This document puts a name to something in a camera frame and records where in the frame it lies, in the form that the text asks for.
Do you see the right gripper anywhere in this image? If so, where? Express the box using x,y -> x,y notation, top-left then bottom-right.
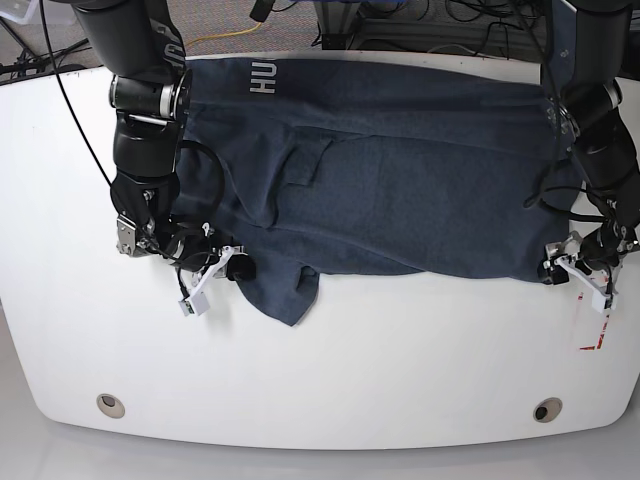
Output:
149,223 -> 257,295

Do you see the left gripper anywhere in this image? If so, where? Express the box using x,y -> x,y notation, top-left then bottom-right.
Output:
539,222 -> 638,293

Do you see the dark blue T-shirt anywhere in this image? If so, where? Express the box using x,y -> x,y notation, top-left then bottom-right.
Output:
174,57 -> 581,325

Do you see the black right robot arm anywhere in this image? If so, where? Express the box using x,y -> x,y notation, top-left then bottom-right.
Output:
71,1 -> 222,273

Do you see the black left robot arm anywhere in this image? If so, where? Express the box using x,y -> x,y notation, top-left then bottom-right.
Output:
541,1 -> 639,274

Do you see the red tape rectangle marking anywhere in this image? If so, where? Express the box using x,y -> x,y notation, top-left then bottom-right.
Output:
571,292 -> 612,351

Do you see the black tripod stand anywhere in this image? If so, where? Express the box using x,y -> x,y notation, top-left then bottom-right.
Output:
1,19 -> 91,85

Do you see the clear plastic storage box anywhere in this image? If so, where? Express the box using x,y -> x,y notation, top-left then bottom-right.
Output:
0,0 -> 76,26

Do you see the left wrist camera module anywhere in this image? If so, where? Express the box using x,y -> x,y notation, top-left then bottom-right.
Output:
591,291 -> 618,313

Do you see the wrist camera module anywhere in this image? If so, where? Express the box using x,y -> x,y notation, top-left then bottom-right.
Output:
591,291 -> 618,313
179,292 -> 210,317

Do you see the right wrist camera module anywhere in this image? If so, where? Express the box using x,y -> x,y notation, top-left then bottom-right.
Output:
179,292 -> 210,317

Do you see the right table cable grommet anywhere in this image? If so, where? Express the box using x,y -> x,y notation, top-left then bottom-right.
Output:
533,397 -> 563,423

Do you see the table cable grommet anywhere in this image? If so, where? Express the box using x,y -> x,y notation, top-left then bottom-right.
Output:
533,397 -> 563,423
96,393 -> 126,419

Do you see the left table cable grommet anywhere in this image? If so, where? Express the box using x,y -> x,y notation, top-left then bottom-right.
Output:
96,393 -> 126,419

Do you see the yellow cable on floor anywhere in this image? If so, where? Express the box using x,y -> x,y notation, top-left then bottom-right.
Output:
187,9 -> 264,49

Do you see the metal equipment frame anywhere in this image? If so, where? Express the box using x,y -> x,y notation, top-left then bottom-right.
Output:
314,0 -> 441,51

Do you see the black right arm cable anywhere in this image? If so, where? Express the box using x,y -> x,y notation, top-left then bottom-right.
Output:
39,0 -> 226,274

